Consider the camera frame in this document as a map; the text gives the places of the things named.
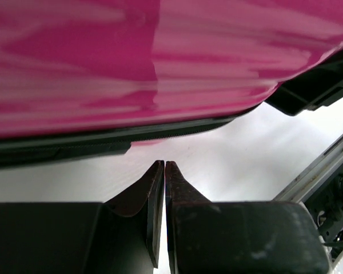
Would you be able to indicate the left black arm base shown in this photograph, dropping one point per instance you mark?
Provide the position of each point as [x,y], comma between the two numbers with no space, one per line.
[326,209]

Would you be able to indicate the aluminium rail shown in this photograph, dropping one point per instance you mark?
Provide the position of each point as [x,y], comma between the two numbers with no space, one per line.
[314,175]

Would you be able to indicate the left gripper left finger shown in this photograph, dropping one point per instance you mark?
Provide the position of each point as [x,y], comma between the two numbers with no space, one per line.
[121,235]

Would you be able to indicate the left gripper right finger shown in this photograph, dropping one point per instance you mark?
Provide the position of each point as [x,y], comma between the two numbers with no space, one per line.
[237,237]

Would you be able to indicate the pink and teal kids suitcase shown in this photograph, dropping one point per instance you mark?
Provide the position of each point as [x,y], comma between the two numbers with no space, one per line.
[89,78]

